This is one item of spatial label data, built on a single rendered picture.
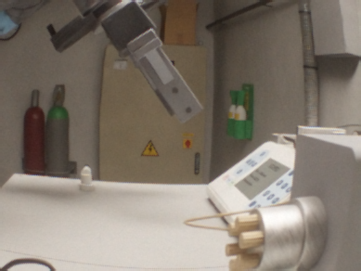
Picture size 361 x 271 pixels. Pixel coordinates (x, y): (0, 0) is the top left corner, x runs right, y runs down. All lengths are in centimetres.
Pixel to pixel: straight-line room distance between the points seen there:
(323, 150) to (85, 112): 378
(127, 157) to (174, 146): 35
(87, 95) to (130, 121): 55
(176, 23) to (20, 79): 150
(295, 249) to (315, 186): 4
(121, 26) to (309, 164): 34
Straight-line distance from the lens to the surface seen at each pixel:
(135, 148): 362
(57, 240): 43
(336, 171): 19
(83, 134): 397
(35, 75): 401
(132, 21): 51
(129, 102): 359
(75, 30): 56
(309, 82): 203
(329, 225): 20
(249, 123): 306
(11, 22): 55
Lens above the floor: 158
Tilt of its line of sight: 5 degrees down
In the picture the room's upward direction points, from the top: 2 degrees clockwise
